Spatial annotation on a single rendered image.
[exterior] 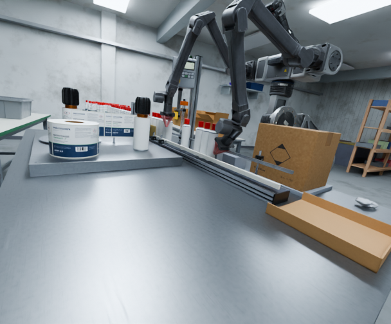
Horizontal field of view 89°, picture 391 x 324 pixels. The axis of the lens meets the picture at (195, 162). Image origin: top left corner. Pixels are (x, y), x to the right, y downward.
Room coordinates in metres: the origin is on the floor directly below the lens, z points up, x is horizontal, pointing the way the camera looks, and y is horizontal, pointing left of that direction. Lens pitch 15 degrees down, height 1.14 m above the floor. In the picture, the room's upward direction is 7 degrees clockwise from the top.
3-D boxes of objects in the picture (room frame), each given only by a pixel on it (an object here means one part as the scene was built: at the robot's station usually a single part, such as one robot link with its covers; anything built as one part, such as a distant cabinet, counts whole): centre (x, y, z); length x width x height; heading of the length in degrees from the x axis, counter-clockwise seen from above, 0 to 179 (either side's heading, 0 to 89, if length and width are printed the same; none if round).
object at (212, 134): (1.07, -0.08, 0.98); 0.05 x 0.05 x 0.20
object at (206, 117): (3.22, -0.21, 0.97); 0.51 x 0.42 x 0.37; 123
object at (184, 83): (1.51, 0.16, 1.38); 0.17 x 0.10 x 0.19; 93
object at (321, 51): (1.05, -0.49, 1.45); 0.09 x 0.08 x 0.12; 27
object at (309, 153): (1.02, -0.49, 0.99); 0.30 x 0.24 x 0.27; 37
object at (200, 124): (1.17, 0.00, 0.98); 0.05 x 0.05 x 0.20
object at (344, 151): (6.62, -5.21, 0.36); 1.34 x 0.69 x 0.72; 117
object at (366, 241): (0.59, -0.46, 0.85); 0.30 x 0.26 x 0.04; 38
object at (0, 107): (2.38, 2.30, 0.91); 0.60 x 0.40 x 0.22; 31
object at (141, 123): (1.14, 0.33, 1.03); 0.09 x 0.09 x 0.30
